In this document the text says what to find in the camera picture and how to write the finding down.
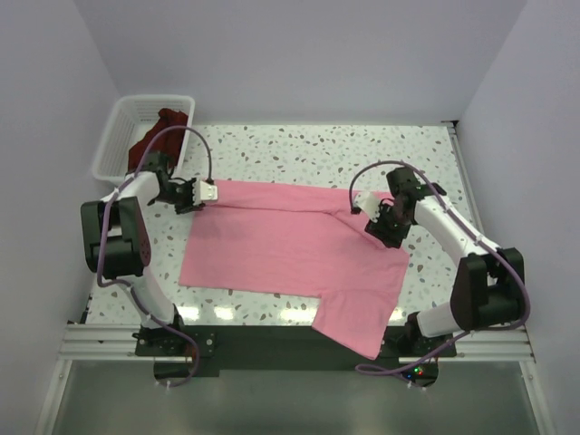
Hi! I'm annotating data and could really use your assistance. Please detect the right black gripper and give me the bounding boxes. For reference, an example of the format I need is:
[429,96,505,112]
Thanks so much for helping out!
[364,202,411,249]

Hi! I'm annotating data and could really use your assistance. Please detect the pink t-shirt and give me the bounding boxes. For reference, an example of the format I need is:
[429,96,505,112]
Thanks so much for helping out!
[179,180,410,360]

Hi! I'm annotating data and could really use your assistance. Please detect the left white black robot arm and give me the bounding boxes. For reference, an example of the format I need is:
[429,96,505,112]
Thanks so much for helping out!
[81,151,218,355]

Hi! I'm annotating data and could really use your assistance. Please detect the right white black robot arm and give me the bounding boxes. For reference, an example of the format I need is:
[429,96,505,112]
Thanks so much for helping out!
[352,166,530,356]

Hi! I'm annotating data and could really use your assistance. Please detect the dark red t-shirt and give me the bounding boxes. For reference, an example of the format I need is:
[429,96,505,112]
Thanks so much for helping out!
[127,107,189,172]

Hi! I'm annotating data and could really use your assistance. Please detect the white plastic laundry basket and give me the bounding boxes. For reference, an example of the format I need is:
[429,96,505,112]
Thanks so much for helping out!
[92,94,196,186]

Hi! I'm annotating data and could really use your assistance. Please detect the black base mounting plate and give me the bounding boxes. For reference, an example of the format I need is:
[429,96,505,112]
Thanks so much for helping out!
[132,325,457,382]

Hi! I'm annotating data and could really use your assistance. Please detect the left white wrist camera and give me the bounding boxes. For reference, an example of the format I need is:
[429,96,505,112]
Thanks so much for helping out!
[192,179,218,206]

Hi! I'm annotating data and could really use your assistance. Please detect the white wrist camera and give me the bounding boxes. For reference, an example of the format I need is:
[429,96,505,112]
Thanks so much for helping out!
[353,191,382,223]
[192,179,218,206]

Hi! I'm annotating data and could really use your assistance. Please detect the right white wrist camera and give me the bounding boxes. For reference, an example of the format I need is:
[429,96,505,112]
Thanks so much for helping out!
[353,191,382,223]

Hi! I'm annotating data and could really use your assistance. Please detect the aluminium right side rail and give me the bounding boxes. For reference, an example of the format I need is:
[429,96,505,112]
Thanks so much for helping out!
[442,121,484,233]

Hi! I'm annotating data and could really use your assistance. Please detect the aluminium rail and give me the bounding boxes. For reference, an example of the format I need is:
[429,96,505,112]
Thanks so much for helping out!
[58,324,536,363]
[442,121,484,233]

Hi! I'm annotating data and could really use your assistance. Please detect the aluminium front rail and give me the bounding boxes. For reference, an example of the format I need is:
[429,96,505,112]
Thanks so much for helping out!
[58,324,536,363]

